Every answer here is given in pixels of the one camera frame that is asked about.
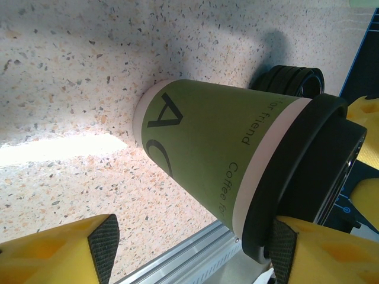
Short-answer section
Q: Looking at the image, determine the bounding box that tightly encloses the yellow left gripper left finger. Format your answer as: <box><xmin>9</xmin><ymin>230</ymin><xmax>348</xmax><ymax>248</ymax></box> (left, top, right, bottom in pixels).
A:
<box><xmin>0</xmin><ymin>214</ymin><xmax>121</xmax><ymax>284</ymax></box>

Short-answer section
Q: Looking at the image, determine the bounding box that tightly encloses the black lids stack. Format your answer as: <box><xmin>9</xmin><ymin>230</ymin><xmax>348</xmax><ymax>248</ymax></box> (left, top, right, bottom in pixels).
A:
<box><xmin>278</xmin><ymin>65</ymin><xmax>325</xmax><ymax>100</ymax></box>

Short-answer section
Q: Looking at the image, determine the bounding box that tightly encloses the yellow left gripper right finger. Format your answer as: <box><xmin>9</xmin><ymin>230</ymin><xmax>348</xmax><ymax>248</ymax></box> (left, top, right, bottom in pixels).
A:
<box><xmin>269</xmin><ymin>215</ymin><xmax>379</xmax><ymax>284</ymax></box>

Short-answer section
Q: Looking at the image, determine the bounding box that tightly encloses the aluminium mounting rail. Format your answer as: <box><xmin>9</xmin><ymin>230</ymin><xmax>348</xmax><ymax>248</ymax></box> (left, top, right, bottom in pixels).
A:
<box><xmin>112</xmin><ymin>221</ymin><xmax>246</xmax><ymax>284</ymax></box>

